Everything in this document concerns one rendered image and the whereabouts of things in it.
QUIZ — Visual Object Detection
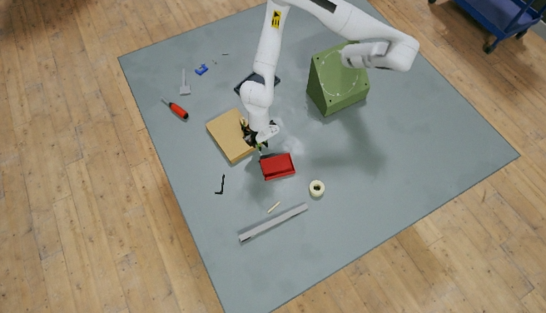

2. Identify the tan wooden board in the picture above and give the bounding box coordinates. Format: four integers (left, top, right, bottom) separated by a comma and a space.
206, 107, 256, 164

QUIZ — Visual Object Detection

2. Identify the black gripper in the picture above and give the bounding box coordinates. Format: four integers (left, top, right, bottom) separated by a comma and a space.
242, 120, 276, 148

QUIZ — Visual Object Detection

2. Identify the red rectangular tray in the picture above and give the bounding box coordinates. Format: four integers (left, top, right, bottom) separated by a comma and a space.
260, 153, 295, 181

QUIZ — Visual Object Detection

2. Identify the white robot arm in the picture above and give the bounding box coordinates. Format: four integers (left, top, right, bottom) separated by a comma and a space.
240, 0, 419, 143

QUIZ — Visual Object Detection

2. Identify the red-handled screwdriver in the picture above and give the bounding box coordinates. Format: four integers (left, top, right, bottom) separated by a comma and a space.
161, 97, 189, 119

